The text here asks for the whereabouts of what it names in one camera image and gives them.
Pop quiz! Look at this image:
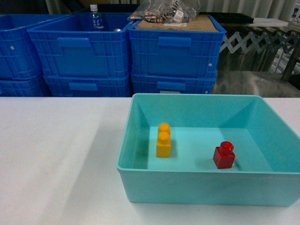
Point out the red toy block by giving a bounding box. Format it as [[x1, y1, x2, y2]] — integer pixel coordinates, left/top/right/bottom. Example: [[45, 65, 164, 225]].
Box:
[[213, 141, 235, 169]]

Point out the yellow toy block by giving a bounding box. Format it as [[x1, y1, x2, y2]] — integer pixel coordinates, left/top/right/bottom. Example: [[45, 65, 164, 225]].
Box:
[[156, 122, 171, 158]]

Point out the light teal plastic box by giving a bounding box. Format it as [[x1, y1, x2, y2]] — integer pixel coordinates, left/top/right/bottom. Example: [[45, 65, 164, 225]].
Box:
[[116, 94, 300, 206]]

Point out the blue crate lower right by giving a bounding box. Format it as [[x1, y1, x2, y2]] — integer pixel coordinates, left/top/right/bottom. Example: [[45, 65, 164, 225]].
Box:
[[131, 74, 216, 94]]

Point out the blue crate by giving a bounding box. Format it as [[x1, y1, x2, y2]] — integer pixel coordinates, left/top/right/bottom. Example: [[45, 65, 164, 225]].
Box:
[[0, 14, 66, 80], [43, 75, 132, 98], [27, 13, 131, 79], [0, 75, 51, 97], [129, 15, 226, 79], [131, 74, 216, 94]]

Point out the blue crate upper right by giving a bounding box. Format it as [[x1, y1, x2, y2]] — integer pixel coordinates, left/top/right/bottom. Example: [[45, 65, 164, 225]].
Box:
[[129, 15, 226, 79]]

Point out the blue crate lower middle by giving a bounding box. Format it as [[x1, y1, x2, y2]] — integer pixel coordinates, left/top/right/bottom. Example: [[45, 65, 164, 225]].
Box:
[[43, 75, 132, 98]]

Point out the clear bag of parts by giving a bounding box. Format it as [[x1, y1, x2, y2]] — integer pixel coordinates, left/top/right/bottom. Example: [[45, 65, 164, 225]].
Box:
[[127, 0, 201, 23]]

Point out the brown cardboard sheet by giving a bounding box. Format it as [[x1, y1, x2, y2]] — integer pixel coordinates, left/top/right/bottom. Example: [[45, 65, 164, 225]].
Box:
[[135, 15, 218, 32]]

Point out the clear water bottle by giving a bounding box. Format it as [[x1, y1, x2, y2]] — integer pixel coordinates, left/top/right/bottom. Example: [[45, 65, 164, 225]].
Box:
[[89, 4, 104, 31]]

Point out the blue crate upper middle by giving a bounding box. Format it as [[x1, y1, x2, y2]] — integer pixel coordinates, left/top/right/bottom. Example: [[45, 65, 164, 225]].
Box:
[[27, 13, 131, 79]]

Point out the blue crate lower left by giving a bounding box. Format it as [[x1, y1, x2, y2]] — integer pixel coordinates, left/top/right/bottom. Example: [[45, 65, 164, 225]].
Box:
[[0, 75, 51, 97]]

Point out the black tray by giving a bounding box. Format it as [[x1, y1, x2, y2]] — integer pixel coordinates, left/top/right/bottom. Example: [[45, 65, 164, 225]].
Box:
[[199, 12, 254, 24]]

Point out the blue crate upper left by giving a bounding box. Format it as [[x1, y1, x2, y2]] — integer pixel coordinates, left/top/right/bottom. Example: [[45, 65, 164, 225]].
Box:
[[0, 14, 66, 80]]

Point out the grey expandable roller conveyor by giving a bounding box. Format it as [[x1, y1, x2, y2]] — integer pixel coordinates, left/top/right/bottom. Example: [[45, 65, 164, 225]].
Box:
[[220, 26, 300, 73]]

